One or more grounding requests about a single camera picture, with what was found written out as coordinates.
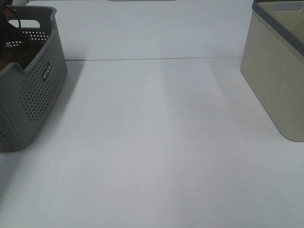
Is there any beige basket with grey rim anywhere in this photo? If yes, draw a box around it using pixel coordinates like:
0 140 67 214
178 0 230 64
240 0 304 142

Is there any brown towel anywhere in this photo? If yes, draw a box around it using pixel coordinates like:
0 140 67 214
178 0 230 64
0 44 43 70

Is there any grey perforated plastic basket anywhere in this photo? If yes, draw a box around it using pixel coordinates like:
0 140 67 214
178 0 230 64
0 6 67 152

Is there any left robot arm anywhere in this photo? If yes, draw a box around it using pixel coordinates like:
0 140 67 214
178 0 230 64
0 0 25 57

